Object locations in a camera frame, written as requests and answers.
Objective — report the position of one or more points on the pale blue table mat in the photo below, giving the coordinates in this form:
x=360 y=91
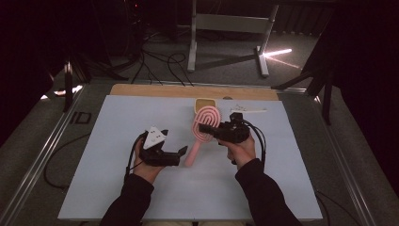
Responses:
x=109 y=141

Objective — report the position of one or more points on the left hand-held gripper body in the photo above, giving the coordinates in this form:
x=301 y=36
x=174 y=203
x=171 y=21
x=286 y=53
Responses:
x=153 y=138

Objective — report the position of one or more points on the person's left hand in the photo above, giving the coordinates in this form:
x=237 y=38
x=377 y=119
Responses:
x=147 y=172

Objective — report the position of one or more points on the person's right hand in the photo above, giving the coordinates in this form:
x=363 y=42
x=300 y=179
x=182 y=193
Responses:
x=243 y=152

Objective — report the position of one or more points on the white desk frame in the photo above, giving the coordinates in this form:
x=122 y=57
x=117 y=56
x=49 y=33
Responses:
x=232 y=23

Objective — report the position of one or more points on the beige square cup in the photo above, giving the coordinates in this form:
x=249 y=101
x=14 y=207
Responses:
x=204 y=103

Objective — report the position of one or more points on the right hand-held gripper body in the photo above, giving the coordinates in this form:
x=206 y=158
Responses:
x=233 y=132

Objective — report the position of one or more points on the wooden board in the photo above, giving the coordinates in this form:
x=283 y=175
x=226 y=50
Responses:
x=156 y=90

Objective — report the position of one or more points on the black metal stand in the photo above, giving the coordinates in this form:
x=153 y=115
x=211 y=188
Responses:
x=326 y=100
x=68 y=88

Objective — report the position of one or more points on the dark curtain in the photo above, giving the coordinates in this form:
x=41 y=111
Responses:
x=370 y=78
x=25 y=62

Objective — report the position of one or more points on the pink hairbrush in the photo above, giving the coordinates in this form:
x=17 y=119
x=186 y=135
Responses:
x=207 y=117

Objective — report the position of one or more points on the metal table rail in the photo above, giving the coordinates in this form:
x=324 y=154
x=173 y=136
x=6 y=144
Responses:
x=40 y=157
x=342 y=157

